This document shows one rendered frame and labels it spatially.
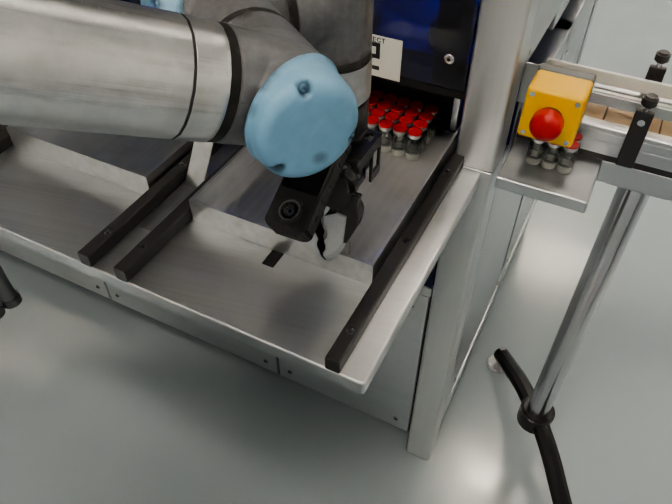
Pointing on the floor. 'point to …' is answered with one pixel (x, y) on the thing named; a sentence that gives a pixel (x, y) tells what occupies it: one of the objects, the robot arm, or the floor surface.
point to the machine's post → (429, 389)
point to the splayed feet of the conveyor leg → (503, 363)
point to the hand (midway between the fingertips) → (323, 255)
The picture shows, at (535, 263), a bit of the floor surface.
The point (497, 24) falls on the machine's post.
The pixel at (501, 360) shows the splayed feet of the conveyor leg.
